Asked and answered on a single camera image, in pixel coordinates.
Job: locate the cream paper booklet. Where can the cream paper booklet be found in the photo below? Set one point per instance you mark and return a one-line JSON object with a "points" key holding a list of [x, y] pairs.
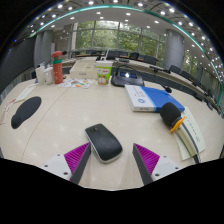
{"points": [[26, 92]]}

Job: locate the white cardboard box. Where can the white cardboard box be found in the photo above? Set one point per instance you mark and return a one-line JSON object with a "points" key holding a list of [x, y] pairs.
{"points": [[83, 69]]}

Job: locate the green printed paper cup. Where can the green printed paper cup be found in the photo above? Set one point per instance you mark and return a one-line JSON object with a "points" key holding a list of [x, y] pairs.
{"points": [[104, 72]]}

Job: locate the red and white magazine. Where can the red and white magazine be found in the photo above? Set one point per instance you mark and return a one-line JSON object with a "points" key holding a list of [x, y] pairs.
{"points": [[6, 110]]}

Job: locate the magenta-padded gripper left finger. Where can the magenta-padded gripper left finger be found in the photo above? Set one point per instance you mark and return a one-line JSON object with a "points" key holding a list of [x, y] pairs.
{"points": [[57, 165]]}

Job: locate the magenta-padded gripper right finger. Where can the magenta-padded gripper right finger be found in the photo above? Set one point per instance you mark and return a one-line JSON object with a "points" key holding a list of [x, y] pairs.
{"points": [[163, 166]]}

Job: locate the handheld microphone black foam head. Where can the handheld microphone black foam head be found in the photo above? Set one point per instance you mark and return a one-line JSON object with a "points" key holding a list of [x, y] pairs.
{"points": [[170, 114]]}

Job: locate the blue and white book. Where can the blue and white book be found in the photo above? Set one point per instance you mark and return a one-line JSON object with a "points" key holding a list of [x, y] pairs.
{"points": [[150, 98]]}

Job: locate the white lidded mug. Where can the white lidded mug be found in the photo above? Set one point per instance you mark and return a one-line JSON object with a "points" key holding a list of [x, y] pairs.
{"points": [[49, 76]]}

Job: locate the ceiling lights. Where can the ceiling lights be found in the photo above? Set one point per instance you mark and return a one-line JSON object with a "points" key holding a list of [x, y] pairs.
{"points": [[99, 12]]}

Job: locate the row of dark chairs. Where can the row of dark chairs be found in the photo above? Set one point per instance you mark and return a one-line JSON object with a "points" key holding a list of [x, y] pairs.
{"points": [[151, 60]]}

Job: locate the red thermos bottle green band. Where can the red thermos bottle green band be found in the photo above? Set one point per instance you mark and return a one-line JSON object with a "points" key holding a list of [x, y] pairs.
{"points": [[57, 68]]}

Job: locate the black mouse pad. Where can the black mouse pad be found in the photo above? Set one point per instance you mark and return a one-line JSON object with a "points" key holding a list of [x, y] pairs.
{"points": [[26, 111]]}

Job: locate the long curved conference desk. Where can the long curved conference desk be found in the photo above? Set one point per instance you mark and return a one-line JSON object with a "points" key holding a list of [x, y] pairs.
{"points": [[146, 67]]}

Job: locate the stack of white paper cups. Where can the stack of white paper cups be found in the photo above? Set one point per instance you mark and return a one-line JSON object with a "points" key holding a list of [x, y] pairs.
{"points": [[40, 74]]}

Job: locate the white lined paper booklet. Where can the white lined paper booklet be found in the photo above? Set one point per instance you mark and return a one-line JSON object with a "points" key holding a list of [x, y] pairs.
{"points": [[197, 133]]}

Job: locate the dark wall screen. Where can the dark wall screen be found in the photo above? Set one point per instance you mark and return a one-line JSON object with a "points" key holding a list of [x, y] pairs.
{"points": [[16, 63]]}

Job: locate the black conference microphone unit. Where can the black conference microphone unit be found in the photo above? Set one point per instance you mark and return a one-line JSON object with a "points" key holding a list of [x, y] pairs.
{"points": [[126, 79]]}

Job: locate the black computer mouse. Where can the black computer mouse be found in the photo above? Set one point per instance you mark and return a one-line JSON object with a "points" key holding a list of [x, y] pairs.
{"points": [[103, 142]]}

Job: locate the colourful printed leaflet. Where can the colourful printed leaflet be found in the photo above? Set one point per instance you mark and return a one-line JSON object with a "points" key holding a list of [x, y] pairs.
{"points": [[77, 83]]}

